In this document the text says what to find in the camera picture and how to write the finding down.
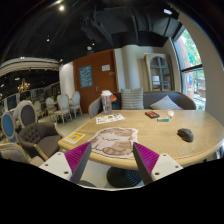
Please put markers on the clear plastic water bottle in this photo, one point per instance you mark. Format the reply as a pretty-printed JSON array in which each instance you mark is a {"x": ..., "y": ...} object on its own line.
[{"x": 106, "y": 101}]

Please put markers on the printed paper menu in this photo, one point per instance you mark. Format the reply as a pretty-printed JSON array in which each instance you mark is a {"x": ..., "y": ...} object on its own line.
[{"x": 109, "y": 118}]

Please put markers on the beige chair front left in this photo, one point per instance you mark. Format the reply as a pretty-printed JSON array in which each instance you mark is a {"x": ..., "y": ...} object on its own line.
[{"x": 14, "y": 152}]

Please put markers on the white dining chair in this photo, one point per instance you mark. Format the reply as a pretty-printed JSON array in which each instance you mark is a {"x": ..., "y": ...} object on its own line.
[
  {"x": 63, "y": 103},
  {"x": 75, "y": 103}
]

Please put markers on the light grey striped cushion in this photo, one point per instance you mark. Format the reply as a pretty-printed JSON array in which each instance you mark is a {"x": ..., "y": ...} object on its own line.
[{"x": 165, "y": 104}]

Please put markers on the dark grey computer mouse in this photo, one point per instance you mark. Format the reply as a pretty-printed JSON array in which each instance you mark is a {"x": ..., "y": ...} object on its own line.
[{"x": 185, "y": 134}]

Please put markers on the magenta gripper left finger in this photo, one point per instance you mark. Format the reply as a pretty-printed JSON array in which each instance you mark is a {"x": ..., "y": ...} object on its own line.
[{"x": 77, "y": 159}]

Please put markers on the yellow QR code card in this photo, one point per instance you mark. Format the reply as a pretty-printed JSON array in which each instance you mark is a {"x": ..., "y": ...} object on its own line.
[{"x": 74, "y": 137}]

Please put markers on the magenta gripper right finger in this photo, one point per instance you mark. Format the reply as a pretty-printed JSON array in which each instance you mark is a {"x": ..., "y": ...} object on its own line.
[{"x": 146, "y": 160}]

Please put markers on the black and red card box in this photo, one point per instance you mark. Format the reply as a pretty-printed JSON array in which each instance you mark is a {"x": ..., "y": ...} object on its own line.
[{"x": 152, "y": 114}]

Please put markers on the round wooden table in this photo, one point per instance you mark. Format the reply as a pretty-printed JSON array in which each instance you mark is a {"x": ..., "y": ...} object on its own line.
[{"x": 162, "y": 137}]

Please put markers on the blue poster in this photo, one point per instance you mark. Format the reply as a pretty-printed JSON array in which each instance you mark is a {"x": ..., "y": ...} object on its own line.
[{"x": 85, "y": 76}]

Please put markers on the small white round object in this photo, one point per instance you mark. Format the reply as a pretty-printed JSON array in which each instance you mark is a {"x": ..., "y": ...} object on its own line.
[{"x": 171, "y": 113}]

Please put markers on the grey tufted armchair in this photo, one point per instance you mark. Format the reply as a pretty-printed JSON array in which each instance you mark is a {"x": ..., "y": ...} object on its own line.
[{"x": 40, "y": 139}]

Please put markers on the blue back oval chair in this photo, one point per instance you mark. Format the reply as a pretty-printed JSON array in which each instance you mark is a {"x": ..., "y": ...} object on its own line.
[{"x": 8, "y": 126}]

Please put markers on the orange wooden door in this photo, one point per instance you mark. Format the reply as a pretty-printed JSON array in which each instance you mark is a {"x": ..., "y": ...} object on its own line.
[{"x": 103, "y": 75}]

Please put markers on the grey curved sofa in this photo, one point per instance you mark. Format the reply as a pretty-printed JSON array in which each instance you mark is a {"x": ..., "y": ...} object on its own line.
[{"x": 153, "y": 96}]

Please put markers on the gold chandelier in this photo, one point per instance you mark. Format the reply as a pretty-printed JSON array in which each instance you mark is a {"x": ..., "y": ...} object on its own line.
[{"x": 24, "y": 86}]

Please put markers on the small green packet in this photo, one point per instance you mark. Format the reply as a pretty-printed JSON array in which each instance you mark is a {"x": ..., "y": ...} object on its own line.
[{"x": 163, "y": 119}]

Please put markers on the grey back oval chair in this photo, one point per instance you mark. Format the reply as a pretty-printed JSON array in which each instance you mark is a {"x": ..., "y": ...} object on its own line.
[{"x": 27, "y": 115}]

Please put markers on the large window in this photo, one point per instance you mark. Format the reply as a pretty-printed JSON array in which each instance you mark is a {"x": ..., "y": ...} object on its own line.
[{"x": 191, "y": 68}]

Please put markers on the arched wooden cabinet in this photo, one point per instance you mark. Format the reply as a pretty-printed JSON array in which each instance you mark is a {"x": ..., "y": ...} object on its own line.
[{"x": 159, "y": 70}]

